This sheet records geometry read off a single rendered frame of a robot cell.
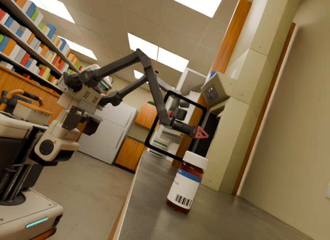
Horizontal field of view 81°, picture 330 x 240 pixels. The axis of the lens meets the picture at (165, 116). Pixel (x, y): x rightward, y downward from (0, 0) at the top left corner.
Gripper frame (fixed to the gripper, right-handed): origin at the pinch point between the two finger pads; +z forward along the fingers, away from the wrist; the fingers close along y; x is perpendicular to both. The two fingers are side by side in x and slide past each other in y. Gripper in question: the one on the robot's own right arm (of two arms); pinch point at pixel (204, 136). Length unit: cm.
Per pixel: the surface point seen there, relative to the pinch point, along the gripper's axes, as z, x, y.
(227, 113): 3.6, -13.4, -14.8
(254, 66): 9.3, -43.7, -15.0
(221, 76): -5.9, -31.2, -14.9
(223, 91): -1.9, -24.5, -12.9
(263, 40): 10, -61, -15
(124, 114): -120, -38, 473
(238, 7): -2, -108, 22
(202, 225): -18, 24, -81
